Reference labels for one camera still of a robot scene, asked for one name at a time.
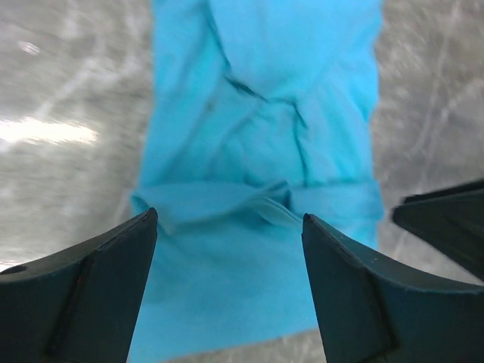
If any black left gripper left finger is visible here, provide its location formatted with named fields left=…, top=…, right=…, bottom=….
left=1, top=208, right=157, bottom=362

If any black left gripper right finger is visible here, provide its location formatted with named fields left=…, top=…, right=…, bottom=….
left=302, top=214, right=483, bottom=362

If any teal t shirt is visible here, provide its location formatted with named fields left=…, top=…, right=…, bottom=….
left=129, top=1, right=383, bottom=362

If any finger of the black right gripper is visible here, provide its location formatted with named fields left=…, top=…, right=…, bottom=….
left=392, top=179, right=483, bottom=280

